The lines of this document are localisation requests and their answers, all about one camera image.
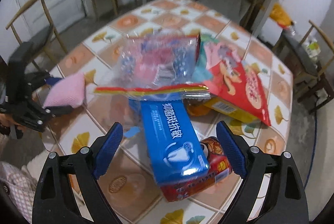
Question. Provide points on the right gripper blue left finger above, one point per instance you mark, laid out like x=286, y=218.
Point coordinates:
x=107, y=147

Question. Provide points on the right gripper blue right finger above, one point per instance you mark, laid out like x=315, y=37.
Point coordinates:
x=231, y=149

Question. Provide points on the yellow cardboard box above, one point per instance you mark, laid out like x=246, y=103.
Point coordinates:
x=230, y=110

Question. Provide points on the pink sponge cloth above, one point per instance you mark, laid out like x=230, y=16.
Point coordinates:
x=69, y=91

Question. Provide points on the blue toothpaste box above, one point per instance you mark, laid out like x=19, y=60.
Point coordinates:
x=173, y=147

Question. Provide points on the red snack bag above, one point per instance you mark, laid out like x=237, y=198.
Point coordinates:
x=232, y=79

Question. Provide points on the clear candy plastic bag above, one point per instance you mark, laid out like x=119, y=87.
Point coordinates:
x=155, y=67

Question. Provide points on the wooden chair near door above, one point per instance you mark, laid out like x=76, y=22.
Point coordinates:
x=42, y=33

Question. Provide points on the wooden chair black seat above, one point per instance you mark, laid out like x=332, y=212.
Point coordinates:
x=311, y=75

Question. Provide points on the yellow plastic bag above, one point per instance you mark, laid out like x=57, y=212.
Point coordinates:
x=280, y=16

